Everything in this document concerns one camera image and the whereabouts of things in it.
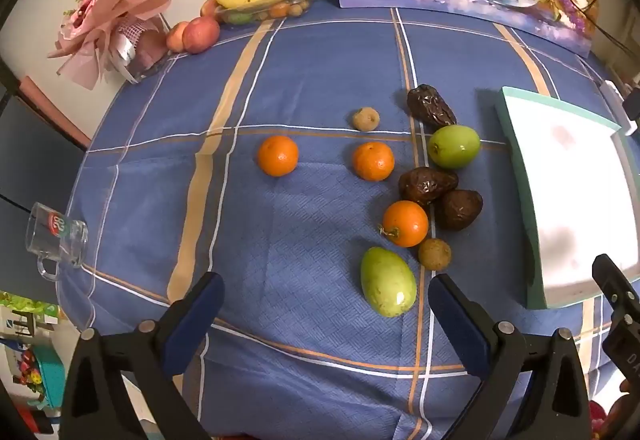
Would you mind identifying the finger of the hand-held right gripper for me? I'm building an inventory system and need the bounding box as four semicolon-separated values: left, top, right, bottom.
602;312;640;383
592;254;640;321

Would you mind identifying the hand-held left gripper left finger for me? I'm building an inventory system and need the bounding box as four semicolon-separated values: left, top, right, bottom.
60;271;226;440

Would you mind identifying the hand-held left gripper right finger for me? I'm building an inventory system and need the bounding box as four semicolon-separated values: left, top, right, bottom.
429;274;608;440

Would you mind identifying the small brown longan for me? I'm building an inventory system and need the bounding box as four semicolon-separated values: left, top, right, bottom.
352;107;380;131
418;238;452;271

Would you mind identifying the green mango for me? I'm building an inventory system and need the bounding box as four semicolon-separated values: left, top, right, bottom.
360;246;417;318

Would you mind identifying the white tray with green rim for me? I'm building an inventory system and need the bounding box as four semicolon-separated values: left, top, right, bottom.
495;86;640;311

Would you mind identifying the orange tangerine with stem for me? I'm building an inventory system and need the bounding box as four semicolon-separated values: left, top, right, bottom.
380;201;430;248

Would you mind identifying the dark brown wrinkled date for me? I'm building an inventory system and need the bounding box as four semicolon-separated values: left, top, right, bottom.
399;167;459;206
406;84;457;128

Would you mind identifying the round green jujube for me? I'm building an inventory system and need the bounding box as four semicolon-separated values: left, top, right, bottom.
427;125;482;170

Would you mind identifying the blue plaid tablecloth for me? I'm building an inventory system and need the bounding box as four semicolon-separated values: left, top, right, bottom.
55;0;640;440

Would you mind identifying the glass mug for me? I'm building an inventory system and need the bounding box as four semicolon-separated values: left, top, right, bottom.
25;202;90;282

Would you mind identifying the colourful cardboard box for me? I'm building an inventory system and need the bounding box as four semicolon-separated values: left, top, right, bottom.
0;290;68;421

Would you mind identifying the black charger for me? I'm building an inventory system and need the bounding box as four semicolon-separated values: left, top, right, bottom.
621;87;640;121

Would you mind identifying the white power strip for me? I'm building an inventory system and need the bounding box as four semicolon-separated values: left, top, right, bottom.
599;80;631;137

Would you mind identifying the dark panel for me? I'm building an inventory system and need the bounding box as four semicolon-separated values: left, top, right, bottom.
0;95;91;291

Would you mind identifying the pale orange apple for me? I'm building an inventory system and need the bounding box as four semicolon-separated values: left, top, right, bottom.
166;21;191;53

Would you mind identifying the red apple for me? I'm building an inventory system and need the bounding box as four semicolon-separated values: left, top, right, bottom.
182;16;221;55

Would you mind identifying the pink wrapped flower bouquet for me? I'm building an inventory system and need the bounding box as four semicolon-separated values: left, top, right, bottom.
47;0;173;91

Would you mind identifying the clear plastic fruit container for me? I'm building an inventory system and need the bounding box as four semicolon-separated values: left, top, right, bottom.
215;0;318;26

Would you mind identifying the black cable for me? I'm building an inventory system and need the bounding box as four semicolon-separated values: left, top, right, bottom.
562;0;640;66

